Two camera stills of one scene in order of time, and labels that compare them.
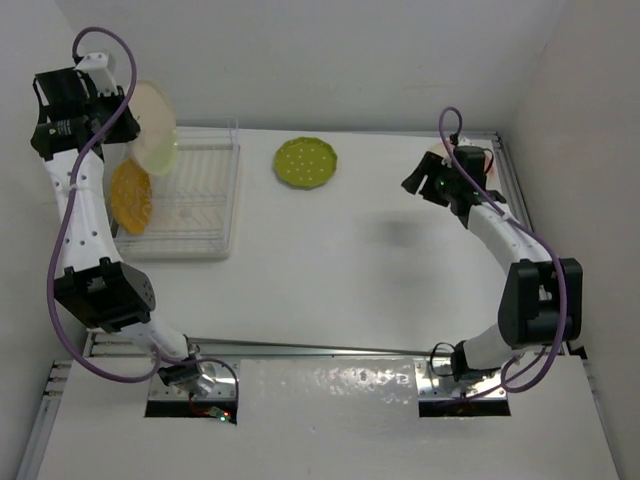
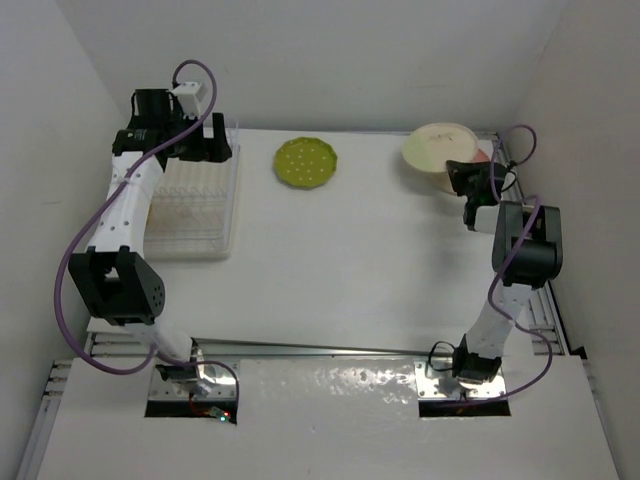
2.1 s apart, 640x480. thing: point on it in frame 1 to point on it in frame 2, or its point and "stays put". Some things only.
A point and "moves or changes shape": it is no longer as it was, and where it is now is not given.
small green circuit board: x=222 y=415 stays put
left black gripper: x=126 y=131 to x=213 y=149
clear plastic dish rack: x=193 y=210 stays put
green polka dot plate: x=305 y=163 stays put
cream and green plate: x=156 y=144 moves or changes shape
